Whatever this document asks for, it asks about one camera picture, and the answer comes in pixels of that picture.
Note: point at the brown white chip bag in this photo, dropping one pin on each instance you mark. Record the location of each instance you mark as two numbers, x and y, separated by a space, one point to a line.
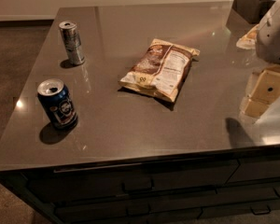
161 71

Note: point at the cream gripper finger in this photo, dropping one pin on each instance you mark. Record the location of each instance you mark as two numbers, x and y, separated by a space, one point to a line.
248 41
262 89

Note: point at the dark box with snacks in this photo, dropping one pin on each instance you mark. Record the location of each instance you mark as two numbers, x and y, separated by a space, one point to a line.
255 0

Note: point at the silver redbull can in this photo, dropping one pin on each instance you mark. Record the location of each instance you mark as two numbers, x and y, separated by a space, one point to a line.
72 42

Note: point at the blue soda can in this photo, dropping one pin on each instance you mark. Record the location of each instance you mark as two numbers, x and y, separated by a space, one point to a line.
55 99

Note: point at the dark drawer cabinet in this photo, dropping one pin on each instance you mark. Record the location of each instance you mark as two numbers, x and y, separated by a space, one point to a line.
152 192

